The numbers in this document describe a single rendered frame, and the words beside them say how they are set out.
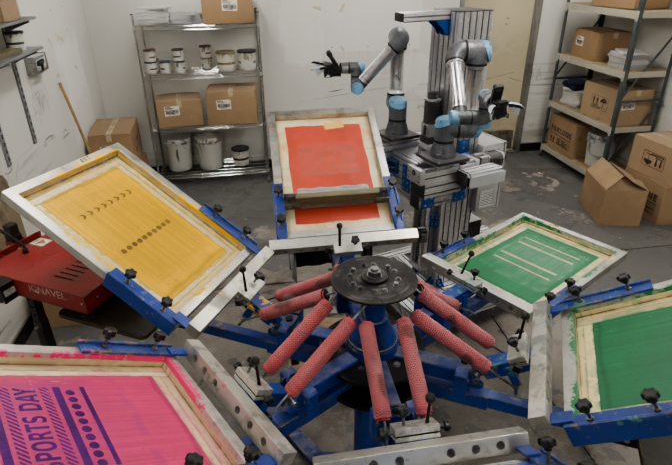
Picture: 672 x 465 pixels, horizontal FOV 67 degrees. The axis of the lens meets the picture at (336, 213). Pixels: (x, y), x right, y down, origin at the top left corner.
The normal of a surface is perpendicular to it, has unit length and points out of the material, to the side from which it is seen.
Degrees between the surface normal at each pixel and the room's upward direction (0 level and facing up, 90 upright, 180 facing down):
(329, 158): 32
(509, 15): 90
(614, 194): 90
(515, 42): 90
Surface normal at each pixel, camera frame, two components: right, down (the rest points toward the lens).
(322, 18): 0.16, 0.44
